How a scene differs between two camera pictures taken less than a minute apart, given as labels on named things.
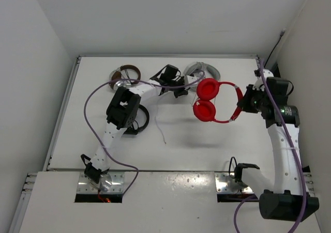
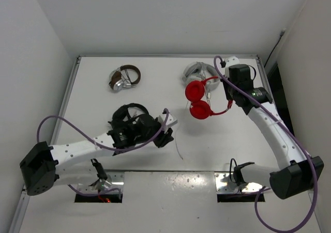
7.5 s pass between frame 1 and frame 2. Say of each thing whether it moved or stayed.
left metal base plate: stayed
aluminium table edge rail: stayed
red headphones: moved
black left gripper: moved
